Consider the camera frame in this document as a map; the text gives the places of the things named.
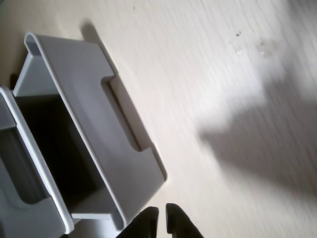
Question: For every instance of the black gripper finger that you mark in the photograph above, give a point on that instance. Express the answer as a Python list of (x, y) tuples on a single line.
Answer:
[(143, 224), (180, 223)]

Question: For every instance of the white plastic drawer cabinet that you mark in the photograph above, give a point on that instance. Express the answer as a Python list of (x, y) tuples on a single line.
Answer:
[(29, 153)]

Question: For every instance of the grey plastic open drawer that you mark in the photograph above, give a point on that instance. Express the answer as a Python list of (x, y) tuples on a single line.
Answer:
[(81, 99)]

